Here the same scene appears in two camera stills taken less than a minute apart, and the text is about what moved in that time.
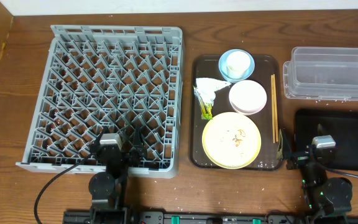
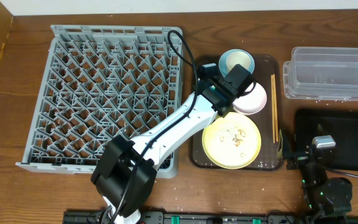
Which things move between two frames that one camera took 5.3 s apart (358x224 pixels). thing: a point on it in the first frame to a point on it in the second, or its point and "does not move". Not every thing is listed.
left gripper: x=117 y=152 to x=239 y=83
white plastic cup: x=237 y=63 does not move
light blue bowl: x=236 y=65 does not move
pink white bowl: x=247 y=97 does not move
